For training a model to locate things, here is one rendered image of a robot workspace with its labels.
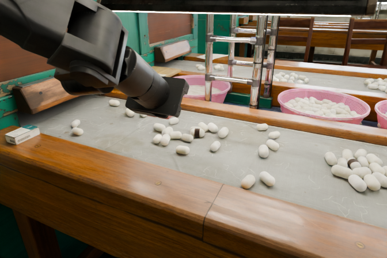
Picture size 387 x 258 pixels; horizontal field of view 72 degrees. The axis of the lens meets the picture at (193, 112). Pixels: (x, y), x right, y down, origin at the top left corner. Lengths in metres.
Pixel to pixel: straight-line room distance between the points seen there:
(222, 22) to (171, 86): 2.96
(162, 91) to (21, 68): 0.52
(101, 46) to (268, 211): 0.33
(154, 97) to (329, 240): 0.32
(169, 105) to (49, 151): 0.32
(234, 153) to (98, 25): 0.42
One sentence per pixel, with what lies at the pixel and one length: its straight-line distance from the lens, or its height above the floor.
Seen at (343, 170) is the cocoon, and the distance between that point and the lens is 0.61.
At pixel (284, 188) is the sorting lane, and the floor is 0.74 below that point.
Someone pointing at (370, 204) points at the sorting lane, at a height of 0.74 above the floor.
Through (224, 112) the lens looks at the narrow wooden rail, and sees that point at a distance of 0.79.
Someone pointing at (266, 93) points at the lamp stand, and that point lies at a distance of 1.06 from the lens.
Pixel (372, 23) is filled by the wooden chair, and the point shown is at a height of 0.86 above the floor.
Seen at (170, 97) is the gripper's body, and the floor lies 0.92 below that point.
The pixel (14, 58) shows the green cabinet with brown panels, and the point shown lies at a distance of 0.85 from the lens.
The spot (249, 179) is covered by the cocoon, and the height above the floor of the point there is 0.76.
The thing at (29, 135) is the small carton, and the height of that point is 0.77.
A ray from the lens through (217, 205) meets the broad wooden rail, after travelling 0.45.
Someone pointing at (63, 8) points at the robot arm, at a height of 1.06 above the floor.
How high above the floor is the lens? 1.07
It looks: 23 degrees down
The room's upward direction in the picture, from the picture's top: straight up
